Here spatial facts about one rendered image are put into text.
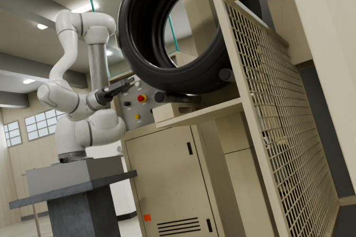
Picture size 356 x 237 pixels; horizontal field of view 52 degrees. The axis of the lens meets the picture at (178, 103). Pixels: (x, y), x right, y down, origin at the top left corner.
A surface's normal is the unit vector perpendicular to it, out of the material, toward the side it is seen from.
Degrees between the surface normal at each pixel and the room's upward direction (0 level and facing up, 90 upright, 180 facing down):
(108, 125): 104
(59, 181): 90
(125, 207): 90
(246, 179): 90
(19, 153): 90
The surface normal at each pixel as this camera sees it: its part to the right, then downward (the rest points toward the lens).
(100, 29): 0.46, 0.16
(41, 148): -0.31, -0.07
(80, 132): 0.42, -0.24
